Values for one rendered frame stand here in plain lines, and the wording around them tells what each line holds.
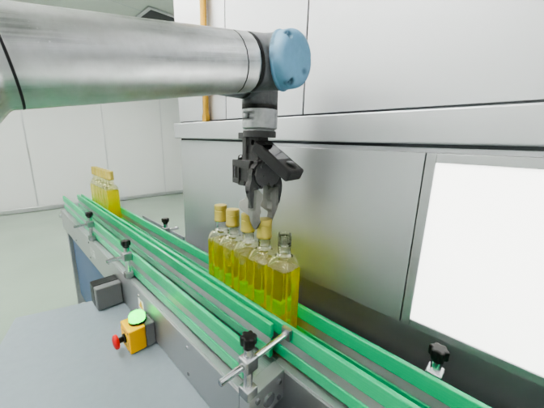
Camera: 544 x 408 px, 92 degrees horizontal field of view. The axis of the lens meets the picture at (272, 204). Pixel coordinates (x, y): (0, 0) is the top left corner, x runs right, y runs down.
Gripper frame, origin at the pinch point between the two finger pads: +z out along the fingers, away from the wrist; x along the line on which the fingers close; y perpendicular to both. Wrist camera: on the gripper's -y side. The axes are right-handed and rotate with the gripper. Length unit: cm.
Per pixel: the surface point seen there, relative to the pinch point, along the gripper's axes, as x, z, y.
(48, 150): -24, 8, 585
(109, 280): 19, 32, 59
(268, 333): 6.0, 21.2, -8.0
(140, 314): 18.6, 30.1, 29.8
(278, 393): 7.3, 31.6, -12.6
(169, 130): -253, -38, 587
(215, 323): 13.5, 19.1, 0.0
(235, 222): 0.7, 2.1, 9.9
